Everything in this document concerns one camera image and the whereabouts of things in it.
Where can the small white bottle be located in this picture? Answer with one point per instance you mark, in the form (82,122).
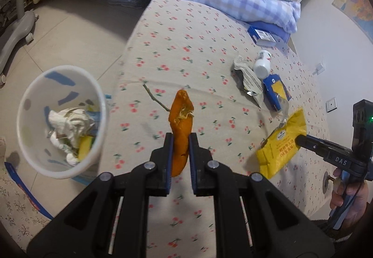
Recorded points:
(261,67)

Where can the blue cardboard box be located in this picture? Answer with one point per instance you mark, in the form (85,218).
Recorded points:
(274,92)

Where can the crumpled silver wrapper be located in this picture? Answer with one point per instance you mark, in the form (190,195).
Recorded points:
(247,77)

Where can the wall map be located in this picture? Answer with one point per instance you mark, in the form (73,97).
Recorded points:
(358,7)

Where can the green and yellow sponge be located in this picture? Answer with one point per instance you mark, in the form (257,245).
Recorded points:
(85,147)

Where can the person's right forearm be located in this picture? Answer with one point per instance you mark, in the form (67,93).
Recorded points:
(358,226)

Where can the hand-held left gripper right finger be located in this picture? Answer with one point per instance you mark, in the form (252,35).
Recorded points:
(193,164)

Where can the white wall socket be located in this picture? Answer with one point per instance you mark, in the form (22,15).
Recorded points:
(319,68)

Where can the thin brown twig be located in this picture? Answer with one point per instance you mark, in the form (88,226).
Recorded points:
(154,97)

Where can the cherry print tablecloth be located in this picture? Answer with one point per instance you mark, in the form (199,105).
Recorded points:
(204,42)

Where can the yellow snack wrapper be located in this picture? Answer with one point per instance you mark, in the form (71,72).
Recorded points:
(279,147)

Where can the floral floor mat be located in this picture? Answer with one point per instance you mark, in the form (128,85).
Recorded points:
(11,208)

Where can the white plastic wastebasket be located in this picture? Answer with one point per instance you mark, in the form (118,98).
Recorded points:
(35,129)

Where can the white tissue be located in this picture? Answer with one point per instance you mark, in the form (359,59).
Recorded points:
(70,122)

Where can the orange peel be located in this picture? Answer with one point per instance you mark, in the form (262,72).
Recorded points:
(180,118)

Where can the small dark blue box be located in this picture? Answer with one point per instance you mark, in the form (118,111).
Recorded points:
(262,35)

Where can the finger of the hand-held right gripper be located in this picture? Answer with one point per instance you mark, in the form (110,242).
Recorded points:
(309,143)

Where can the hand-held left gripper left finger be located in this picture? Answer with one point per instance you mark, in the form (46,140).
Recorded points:
(167,164)

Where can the person's right hand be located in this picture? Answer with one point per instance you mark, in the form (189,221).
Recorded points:
(356,196)

